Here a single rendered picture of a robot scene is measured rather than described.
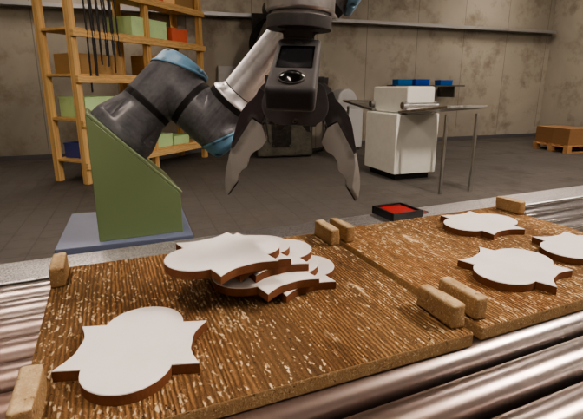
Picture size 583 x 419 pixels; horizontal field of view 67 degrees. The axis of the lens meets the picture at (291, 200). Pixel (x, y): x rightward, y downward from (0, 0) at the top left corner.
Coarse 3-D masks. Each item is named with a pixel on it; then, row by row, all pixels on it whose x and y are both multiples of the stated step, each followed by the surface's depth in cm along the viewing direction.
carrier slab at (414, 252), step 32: (384, 224) 80; (416, 224) 80; (544, 224) 80; (384, 256) 65; (416, 256) 65; (448, 256) 65; (416, 288) 55; (480, 288) 55; (576, 288) 55; (480, 320) 47; (512, 320) 47; (544, 320) 50
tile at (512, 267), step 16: (480, 256) 62; (496, 256) 62; (512, 256) 62; (528, 256) 62; (544, 256) 62; (480, 272) 56; (496, 272) 56; (512, 272) 56; (528, 272) 56; (544, 272) 56; (560, 272) 57; (496, 288) 54; (512, 288) 53; (528, 288) 54; (544, 288) 54
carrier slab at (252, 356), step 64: (320, 256) 65; (64, 320) 47; (192, 320) 47; (256, 320) 47; (320, 320) 47; (384, 320) 47; (64, 384) 37; (192, 384) 37; (256, 384) 37; (320, 384) 38
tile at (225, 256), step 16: (208, 240) 55; (224, 240) 55; (240, 240) 55; (256, 240) 55; (272, 240) 55; (176, 256) 50; (192, 256) 50; (208, 256) 50; (224, 256) 50; (240, 256) 50; (256, 256) 50; (272, 256) 52; (176, 272) 47; (192, 272) 46; (208, 272) 47; (224, 272) 46; (240, 272) 48
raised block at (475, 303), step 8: (440, 280) 51; (448, 280) 50; (456, 280) 50; (440, 288) 51; (448, 288) 50; (456, 288) 49; (464, 288) 49; (456, 296) 49; (464, 296) 48; (472, 296) 47; (480, 296) 47; (472, 304) 47; (480, 304) 46; (464, 312) 48; (472, 312) 47; (480, 312) 47
